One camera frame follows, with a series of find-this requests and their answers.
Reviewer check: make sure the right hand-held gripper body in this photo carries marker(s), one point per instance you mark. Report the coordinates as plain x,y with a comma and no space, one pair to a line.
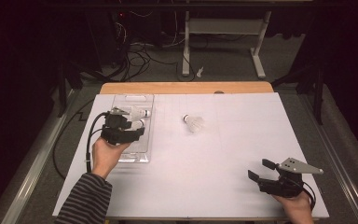
296,167

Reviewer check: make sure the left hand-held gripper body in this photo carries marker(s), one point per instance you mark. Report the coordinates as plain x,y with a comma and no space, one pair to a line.
113,133

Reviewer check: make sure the white feather shuttlecock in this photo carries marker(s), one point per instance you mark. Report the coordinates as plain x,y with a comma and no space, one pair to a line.
139,123
140,112
194,123

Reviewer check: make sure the clear plastic bin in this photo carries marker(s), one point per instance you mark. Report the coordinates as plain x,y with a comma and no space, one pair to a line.
136,149

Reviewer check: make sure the person's left hand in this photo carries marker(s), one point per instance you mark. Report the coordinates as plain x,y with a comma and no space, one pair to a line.
105,157

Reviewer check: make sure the person's right hand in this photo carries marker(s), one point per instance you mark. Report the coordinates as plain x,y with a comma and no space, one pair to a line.
296,207

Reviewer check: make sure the white paper sheet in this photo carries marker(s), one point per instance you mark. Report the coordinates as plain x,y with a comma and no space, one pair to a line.
245,140

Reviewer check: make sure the black stand leg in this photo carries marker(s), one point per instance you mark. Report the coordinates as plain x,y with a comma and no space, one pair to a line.
318,99
62,93

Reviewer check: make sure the dark computer tower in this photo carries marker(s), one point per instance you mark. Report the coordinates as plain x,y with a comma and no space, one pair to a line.
105,37

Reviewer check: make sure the small white floor object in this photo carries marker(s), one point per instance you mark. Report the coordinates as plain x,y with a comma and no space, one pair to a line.
200,72

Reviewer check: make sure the aluminium floor rail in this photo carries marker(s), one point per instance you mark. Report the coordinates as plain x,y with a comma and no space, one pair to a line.
338,174
34,168

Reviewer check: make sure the white metal stand frame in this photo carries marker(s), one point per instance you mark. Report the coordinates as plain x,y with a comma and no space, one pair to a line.
223,26

